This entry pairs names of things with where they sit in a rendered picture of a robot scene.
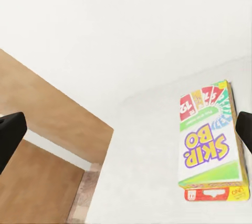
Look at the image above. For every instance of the desk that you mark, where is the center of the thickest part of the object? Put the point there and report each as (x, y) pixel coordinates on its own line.
(138, 183)

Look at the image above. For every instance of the board game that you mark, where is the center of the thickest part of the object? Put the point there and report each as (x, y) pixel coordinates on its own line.
(210, 155)

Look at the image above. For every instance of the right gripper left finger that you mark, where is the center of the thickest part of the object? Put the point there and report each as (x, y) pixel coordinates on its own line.
(13, 128)

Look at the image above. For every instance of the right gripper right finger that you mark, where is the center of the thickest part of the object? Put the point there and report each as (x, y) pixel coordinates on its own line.
(244, 128)

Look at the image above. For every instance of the sliding door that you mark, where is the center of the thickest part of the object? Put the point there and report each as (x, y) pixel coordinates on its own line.
(50, 113)
(37, 187)

